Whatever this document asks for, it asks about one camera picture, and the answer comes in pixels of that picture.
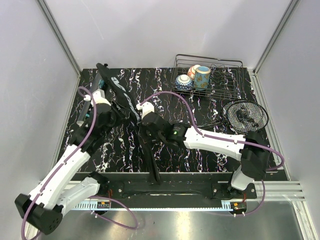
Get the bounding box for black Crossway racket bag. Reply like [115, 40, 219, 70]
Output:
[96, 63, 161, 184]

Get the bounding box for black shuttlecock tube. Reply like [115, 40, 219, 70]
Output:
[76, 73, 105, 127]

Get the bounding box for black badminton racket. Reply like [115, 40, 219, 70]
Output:
[199, 99, 263, 131]
[197, 103, 270, 133]

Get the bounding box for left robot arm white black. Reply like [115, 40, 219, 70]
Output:
[14, 101, 129, 235]

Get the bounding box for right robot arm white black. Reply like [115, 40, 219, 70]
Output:
[141, 112, 270, 199]

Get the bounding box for blue white patterned bowl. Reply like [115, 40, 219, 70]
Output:
[174, 74, 193, 91]

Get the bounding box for red white patterned cup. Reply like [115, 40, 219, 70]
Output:
[187, 64, 200, 80]

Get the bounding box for light blue butterfly cup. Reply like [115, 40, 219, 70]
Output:
[193, 66, 211, 91]

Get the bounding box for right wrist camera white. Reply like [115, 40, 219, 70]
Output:
[136, 101, 155, 119]

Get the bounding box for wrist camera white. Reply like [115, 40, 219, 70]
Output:
[136, 101, 155, 119]
[83, 89, 111, 107]

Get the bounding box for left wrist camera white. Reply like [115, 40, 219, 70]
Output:
[83, 89, 111, 107]

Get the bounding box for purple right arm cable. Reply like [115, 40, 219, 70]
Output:
[139, 91, 286, 217]

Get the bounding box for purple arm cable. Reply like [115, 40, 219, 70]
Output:
[20, 86, 140, 240]
[139, 91, 286, 217]

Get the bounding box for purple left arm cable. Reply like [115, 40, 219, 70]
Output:
[20, 86, 140, 240]

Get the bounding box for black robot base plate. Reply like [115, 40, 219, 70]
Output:
[97, 172, 257, 209]

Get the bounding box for dark wire dish rack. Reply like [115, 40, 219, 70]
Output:
[171, 54, 245, 100]

